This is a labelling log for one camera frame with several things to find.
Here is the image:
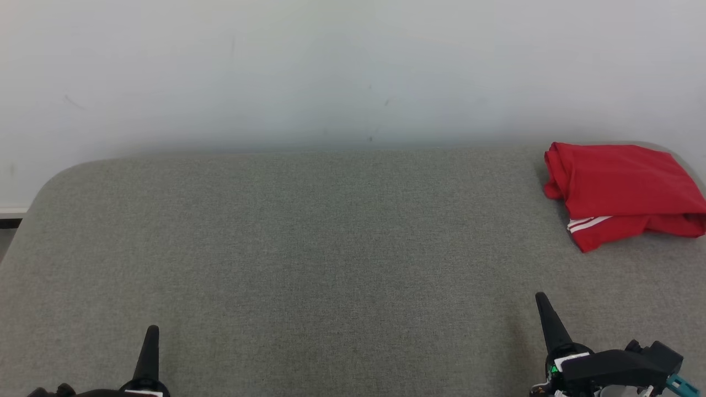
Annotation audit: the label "red and white jersey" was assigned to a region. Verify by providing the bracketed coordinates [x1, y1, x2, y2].
[543, 142, 706, 254]

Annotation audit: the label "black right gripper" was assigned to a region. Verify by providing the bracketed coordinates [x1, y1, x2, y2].
[529, 292, 662, 397]

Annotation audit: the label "red shorts with white stripe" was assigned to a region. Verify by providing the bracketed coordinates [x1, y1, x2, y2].
[643, 214, 706, 239]

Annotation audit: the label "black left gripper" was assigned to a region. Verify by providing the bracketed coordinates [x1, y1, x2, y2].
[26, 325, 172, 397]

